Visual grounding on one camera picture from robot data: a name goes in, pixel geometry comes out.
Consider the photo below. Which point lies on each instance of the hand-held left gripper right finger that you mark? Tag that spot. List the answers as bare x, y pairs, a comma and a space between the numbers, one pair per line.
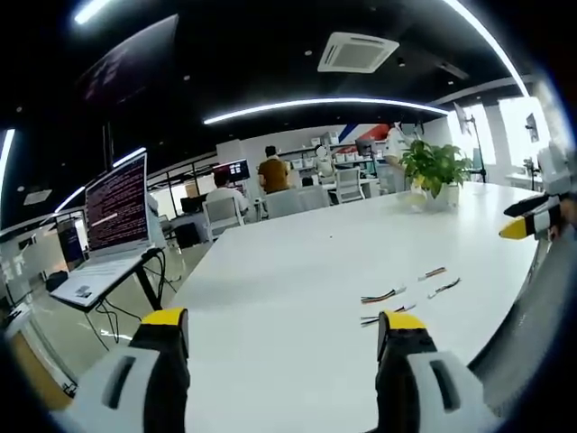
405, 383

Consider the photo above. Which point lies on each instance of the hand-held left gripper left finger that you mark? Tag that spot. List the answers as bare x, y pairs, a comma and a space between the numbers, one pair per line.
135, 388

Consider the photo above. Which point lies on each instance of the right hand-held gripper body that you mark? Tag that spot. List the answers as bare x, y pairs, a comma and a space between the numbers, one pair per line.
556, 169

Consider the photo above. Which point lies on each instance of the grey mesh chair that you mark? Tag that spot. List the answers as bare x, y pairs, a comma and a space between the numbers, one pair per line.
536, 311

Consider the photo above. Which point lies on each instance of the green potted plant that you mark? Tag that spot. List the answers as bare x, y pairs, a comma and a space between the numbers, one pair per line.
435, 167

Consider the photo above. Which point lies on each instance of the black-legged laptop stand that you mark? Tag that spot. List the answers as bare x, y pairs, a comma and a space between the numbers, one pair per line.
146, 279

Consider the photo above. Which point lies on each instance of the small dark monitor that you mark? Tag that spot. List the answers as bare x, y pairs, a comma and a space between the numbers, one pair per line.
71, 245

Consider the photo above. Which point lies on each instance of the black desktop monitor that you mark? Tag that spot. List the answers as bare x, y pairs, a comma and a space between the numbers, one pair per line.
365, 146

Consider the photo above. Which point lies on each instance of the silver laptop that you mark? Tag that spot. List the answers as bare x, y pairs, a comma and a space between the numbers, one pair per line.
115, 212

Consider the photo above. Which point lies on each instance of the white office chair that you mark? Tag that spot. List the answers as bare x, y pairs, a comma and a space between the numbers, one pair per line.
349, 185
223, 216

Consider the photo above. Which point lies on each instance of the shelf with white bins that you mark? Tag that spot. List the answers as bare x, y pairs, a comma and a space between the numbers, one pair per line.
311, 155

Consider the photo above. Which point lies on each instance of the long ceiling light strip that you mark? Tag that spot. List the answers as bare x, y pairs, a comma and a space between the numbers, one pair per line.
324, 105

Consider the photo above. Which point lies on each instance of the white ceiling air conditioner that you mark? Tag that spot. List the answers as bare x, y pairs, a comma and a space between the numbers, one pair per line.
356, 52

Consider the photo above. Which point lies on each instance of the desktop monitor with windows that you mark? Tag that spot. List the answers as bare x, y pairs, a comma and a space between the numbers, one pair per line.
234, 170

